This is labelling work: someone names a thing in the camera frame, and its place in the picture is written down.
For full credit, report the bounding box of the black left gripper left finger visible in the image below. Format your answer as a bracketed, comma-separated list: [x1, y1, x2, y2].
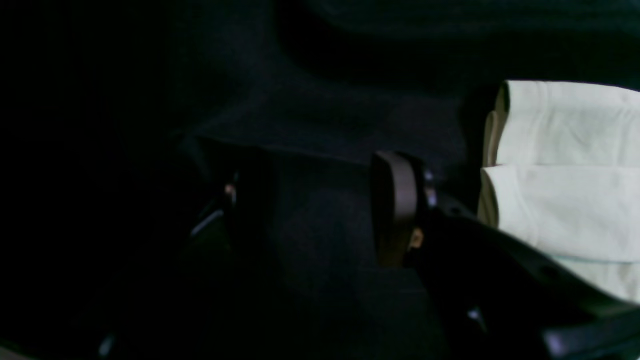
[100, 165, 259, 360]

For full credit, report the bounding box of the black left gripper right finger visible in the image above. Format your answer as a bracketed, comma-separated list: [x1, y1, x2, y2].
[370, 152, 640, 360]

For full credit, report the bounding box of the light green T-shirt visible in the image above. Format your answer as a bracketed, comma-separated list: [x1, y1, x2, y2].
[477, 80, 640, 303]

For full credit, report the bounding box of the black table cloth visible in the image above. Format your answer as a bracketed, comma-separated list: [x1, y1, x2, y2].
[1, 0, 639, 360]

